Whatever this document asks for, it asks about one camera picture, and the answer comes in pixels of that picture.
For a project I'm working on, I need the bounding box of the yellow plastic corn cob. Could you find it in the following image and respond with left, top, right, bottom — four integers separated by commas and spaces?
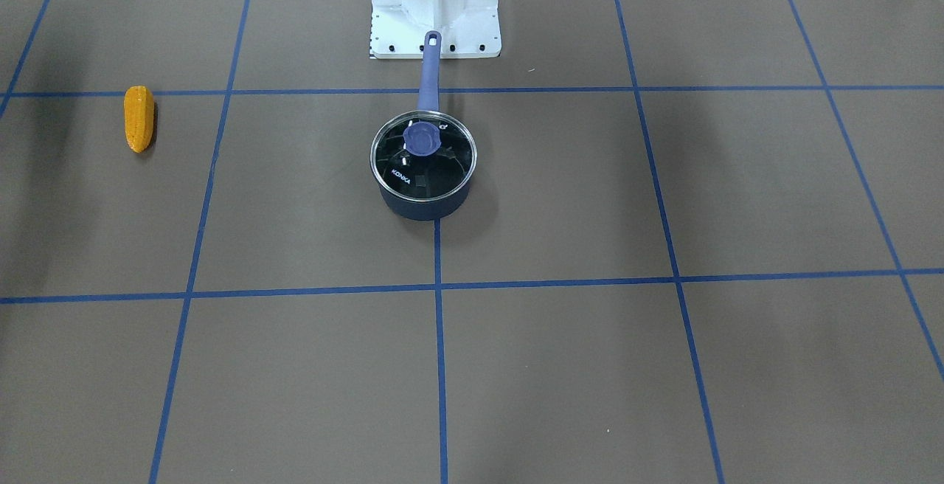
122, 85, 156, 153

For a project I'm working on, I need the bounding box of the glass lid with blue knob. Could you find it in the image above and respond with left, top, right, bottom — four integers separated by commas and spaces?
369, 110, 478, 204

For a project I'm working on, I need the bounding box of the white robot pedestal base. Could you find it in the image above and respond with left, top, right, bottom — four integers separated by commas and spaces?
369, 0, 502, 58

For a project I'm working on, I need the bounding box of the dark blue saucepan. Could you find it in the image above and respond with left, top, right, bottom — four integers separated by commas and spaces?
369, 30, 479, 221

